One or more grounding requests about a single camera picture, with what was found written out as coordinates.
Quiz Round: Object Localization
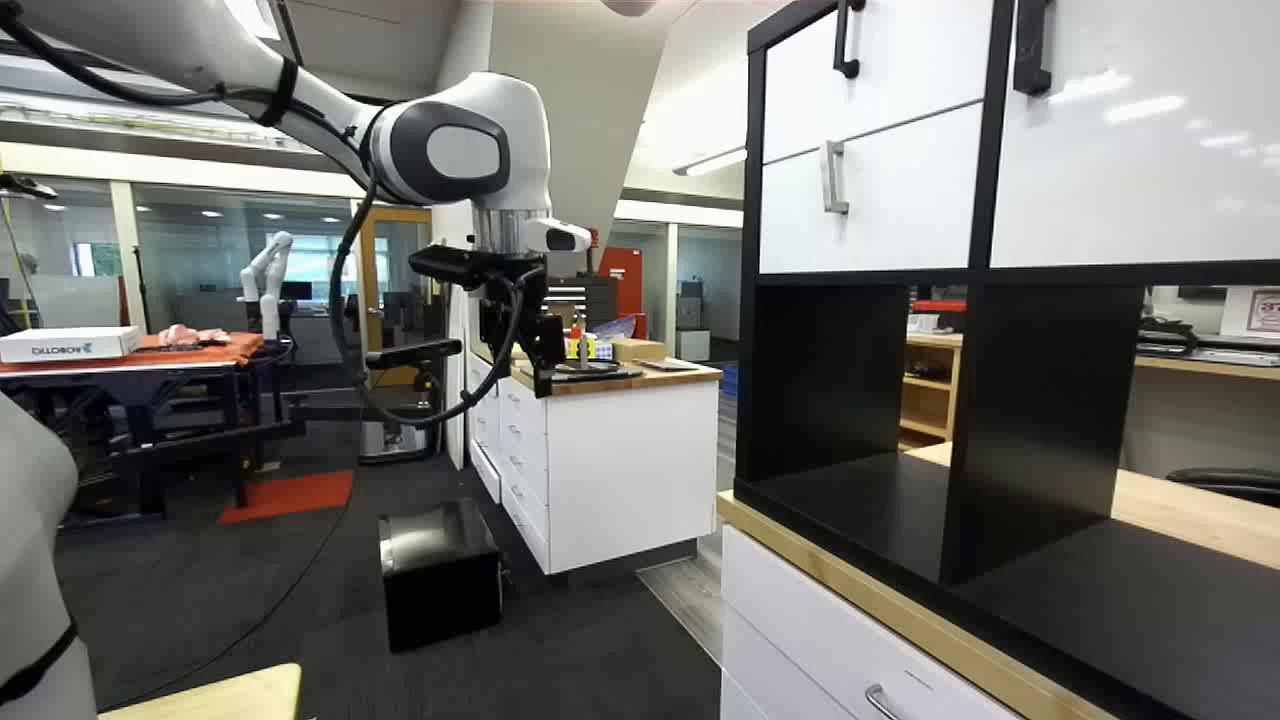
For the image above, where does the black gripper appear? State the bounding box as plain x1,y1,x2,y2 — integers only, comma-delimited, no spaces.
512,259,573,401

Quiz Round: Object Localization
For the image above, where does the white drawer with silver handle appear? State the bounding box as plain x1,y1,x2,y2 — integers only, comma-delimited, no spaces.
757,100,987,280

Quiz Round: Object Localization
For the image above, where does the wooden open shelf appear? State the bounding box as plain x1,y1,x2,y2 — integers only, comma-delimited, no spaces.
896,326,967,448

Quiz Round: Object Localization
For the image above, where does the small wooden box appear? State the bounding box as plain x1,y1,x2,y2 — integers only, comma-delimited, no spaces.
609,334,674,369

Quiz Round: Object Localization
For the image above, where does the red cabinet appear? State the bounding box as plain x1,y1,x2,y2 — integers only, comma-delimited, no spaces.
595,243,653,340

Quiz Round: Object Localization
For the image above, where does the white island cabinet wooden top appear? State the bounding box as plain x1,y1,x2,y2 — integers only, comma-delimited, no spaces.
465,334,726,581

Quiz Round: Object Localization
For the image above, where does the black metal stand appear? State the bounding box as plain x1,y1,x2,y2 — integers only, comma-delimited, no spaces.
284,334,467,465

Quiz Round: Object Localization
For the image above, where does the black box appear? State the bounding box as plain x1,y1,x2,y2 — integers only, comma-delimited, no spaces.
376,496,507,655

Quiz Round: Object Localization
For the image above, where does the red floor mat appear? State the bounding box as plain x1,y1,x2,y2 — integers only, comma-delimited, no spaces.
218,466,359,526

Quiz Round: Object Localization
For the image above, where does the white base cabinet wooden counter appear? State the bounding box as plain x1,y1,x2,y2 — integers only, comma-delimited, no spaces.
718,465,1280,720

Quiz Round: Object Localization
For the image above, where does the black table with red top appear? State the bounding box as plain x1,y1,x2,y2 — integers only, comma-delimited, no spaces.
0,326,293,518

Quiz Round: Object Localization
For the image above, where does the light wooden table corner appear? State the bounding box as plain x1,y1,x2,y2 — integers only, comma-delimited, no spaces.
96,659,310,720

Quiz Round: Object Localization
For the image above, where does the flat white box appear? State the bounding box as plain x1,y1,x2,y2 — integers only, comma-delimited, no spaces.
0,324,144,369

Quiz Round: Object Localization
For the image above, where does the white cabinet door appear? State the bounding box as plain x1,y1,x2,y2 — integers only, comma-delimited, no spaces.
993,0,1280,272

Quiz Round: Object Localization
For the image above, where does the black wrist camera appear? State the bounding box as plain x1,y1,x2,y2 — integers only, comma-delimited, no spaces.
405,241,551,297

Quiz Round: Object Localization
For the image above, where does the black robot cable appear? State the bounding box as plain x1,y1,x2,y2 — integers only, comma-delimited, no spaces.
326,184,534,433

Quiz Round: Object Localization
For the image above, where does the black shelf unit frame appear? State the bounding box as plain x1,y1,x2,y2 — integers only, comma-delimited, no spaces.
733,0,1280,720

